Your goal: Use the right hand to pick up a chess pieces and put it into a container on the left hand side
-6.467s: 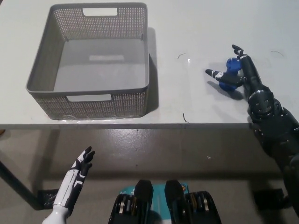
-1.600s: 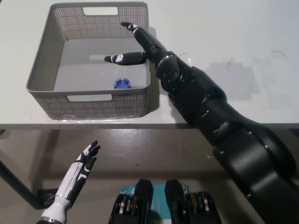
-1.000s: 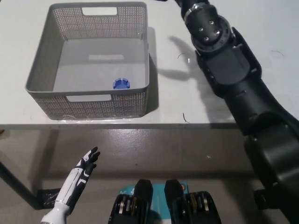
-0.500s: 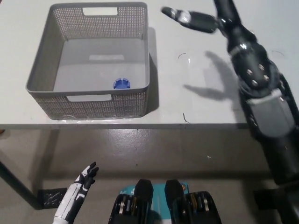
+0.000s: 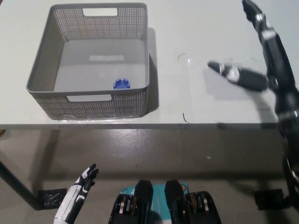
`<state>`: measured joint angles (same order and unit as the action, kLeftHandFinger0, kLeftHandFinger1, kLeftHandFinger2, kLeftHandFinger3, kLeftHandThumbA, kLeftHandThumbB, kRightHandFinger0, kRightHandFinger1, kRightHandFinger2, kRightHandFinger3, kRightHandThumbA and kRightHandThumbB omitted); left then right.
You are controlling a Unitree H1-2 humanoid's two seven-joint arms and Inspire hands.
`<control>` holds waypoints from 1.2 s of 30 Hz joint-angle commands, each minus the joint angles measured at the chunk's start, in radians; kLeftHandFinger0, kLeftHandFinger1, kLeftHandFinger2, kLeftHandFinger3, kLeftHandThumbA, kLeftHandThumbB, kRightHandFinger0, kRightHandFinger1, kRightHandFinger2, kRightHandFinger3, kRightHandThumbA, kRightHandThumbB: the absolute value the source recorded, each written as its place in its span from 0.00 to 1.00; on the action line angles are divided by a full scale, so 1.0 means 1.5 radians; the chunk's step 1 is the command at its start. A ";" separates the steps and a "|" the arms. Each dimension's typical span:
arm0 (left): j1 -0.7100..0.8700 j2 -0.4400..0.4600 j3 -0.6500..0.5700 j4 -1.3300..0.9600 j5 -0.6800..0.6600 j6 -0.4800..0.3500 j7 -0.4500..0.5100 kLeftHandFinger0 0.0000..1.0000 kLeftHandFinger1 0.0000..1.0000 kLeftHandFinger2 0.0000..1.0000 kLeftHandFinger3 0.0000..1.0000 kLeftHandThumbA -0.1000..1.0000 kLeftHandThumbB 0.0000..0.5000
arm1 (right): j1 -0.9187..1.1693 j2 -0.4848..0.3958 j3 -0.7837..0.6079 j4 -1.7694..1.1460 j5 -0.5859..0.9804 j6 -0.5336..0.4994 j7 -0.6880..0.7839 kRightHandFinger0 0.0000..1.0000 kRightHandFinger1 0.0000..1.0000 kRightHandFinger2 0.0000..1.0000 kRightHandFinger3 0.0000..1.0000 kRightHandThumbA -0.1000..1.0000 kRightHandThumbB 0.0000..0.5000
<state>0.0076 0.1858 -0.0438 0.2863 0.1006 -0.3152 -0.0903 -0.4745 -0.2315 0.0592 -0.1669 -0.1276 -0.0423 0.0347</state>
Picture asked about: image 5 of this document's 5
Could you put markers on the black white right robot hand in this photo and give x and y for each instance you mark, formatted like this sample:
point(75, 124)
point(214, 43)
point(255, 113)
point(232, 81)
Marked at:
point(280, 70)

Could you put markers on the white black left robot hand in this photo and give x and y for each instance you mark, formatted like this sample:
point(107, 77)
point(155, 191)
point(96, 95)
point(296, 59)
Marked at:
point(72, 200)

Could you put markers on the thin curved black thread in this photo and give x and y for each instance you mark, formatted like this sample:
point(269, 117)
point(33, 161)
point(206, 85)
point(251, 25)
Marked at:
point(181, 55)

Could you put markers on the blue rook chess piece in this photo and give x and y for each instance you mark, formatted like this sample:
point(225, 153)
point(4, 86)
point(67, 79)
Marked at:
point(121, 84)

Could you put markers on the dark metal table leg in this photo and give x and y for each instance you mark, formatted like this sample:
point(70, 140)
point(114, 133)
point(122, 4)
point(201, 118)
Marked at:
point(18, 186)

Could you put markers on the short thick black scrap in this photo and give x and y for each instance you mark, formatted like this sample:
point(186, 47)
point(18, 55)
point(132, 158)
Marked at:
point(185, 117)

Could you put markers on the grey perforated plastic basket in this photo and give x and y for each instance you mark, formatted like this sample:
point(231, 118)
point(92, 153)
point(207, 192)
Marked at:
point(44, 58)

